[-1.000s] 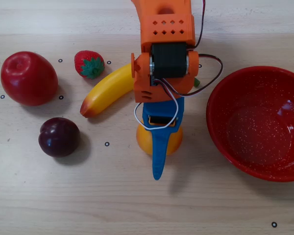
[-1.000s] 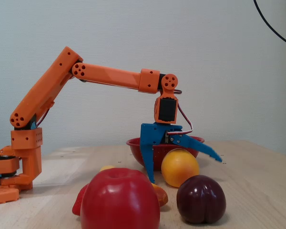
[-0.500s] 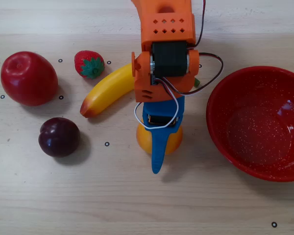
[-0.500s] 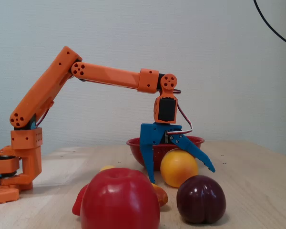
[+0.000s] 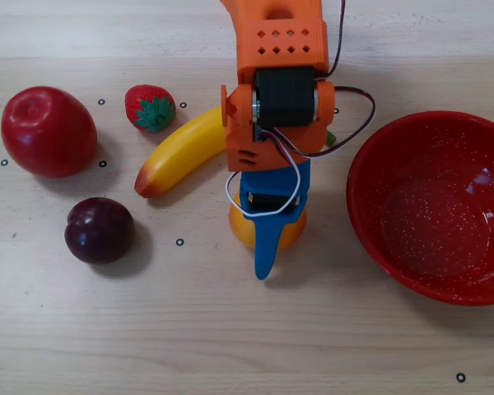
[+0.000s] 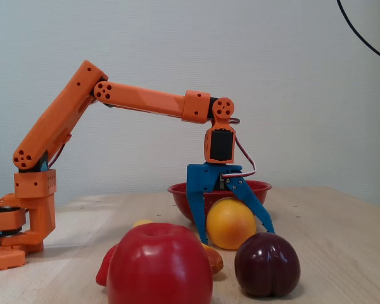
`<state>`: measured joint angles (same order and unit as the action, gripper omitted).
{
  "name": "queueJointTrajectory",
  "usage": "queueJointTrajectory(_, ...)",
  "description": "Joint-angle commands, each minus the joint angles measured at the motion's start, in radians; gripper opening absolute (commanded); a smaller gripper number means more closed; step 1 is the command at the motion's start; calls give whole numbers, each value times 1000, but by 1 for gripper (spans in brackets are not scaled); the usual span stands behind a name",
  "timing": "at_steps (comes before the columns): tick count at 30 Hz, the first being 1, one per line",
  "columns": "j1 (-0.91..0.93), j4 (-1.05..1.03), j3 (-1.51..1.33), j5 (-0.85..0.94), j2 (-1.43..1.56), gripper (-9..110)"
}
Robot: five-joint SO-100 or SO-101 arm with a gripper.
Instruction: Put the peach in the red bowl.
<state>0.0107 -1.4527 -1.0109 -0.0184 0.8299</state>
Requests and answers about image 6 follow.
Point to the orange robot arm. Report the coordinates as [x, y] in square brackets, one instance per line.
[145, 101]

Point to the yellow-orange toy peach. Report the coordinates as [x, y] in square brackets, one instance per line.
[229, 225]

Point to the dark purple toy plum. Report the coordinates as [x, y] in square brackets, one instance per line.
[266, 266]

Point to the red toy apple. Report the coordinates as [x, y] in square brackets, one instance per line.
[158, 266]

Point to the red speckled enamel bowl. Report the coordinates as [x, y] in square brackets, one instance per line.
[181, 199]

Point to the blue gripper with motor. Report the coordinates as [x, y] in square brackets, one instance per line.
[206, 178]

